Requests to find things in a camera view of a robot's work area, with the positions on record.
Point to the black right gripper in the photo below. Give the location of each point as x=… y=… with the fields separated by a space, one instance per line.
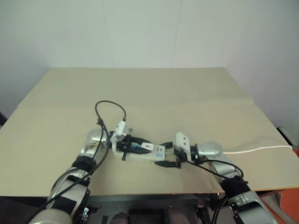
x=181 y=156

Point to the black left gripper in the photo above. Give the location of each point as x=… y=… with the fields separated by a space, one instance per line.
x=123 y=145

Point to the white power strip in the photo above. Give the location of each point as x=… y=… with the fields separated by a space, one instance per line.
x=161 y=154

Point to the white charger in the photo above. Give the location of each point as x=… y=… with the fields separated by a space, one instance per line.
x=147 y=146

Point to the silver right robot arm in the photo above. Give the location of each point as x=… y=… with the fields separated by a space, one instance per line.
x=210 y=149

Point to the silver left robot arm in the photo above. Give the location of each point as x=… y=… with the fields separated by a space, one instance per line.
x=63 y=214

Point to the dark rounded shape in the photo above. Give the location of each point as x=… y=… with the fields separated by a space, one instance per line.
x=121 y=215

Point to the orange object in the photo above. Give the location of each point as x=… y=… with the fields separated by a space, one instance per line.
x=290 y=205

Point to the black object at table side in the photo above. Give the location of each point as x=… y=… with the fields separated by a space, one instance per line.
x=2 y=119

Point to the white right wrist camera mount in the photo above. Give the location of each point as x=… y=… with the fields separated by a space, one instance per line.
x=183 y=141

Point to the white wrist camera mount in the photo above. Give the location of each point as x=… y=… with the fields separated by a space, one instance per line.
x=183 y=141
x=120 y=128

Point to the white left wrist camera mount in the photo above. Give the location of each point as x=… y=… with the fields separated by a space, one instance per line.
x=120 y=128

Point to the grey table frame bar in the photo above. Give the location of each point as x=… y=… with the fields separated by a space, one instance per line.
x=149 y=197

